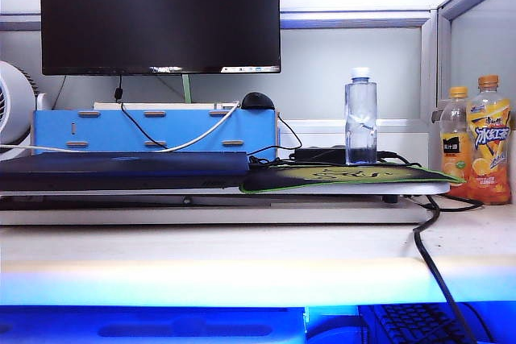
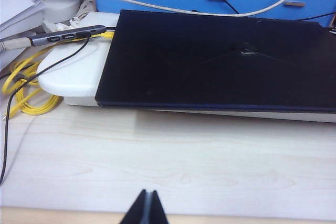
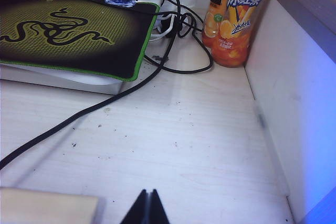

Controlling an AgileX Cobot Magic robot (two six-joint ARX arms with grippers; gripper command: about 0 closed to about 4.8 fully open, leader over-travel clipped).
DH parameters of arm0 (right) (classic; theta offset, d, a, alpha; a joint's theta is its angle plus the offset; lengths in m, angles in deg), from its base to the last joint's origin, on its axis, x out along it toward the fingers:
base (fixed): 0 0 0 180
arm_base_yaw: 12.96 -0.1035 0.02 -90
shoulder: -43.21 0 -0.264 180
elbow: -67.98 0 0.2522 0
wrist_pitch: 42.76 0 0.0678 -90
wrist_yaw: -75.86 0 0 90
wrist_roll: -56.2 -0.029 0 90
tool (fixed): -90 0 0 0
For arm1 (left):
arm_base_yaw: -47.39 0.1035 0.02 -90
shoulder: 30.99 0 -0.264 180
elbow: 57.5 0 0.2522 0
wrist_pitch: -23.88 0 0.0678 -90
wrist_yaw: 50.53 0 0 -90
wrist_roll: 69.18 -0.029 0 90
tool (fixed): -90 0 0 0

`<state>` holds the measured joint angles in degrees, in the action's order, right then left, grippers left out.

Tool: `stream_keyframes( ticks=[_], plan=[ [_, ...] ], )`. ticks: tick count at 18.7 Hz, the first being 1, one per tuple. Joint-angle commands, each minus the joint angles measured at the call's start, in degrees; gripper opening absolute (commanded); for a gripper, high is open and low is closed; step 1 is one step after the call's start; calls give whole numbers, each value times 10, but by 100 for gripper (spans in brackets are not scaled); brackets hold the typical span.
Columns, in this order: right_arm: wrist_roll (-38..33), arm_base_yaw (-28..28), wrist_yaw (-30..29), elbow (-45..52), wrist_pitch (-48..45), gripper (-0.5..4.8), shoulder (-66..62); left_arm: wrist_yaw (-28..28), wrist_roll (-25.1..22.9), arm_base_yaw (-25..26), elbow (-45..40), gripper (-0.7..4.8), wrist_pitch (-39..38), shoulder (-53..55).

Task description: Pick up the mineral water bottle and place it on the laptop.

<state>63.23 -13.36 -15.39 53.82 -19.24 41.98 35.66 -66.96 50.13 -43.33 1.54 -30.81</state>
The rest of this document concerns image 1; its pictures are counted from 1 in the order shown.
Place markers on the white desk riser platform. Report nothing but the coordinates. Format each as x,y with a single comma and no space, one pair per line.
225,215

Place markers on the black computer monitor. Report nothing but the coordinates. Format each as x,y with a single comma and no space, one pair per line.
157,13

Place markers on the black keyboard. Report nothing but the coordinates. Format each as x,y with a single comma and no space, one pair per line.
415,324

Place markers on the dark blue closed laptop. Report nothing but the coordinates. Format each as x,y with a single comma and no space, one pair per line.
121,168

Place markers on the black green-edged mouse pad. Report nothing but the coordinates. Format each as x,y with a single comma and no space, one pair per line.
346,176

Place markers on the blue plastic panel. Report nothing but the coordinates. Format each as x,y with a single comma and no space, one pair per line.
153,326

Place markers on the black power adapter brick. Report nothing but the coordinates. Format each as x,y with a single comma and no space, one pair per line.
318,155

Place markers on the blue wooden desk organizer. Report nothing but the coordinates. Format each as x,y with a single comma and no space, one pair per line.
105,128

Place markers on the white round desk fan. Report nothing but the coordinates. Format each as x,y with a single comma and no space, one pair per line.
14,110

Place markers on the white monitor base board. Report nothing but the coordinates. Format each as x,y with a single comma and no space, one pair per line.
161,106

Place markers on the clear mineral water bottle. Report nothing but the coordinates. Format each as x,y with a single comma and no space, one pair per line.
360,126

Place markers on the green monitor stand post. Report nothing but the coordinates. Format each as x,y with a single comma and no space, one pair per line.
186,88

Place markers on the black computer mouse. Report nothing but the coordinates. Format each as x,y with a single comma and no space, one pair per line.
258,100

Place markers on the small orange juice bottle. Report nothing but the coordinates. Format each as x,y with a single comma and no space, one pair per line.
453,146

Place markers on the yellow iced tea bottle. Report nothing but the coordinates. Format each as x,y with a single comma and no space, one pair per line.
488,150

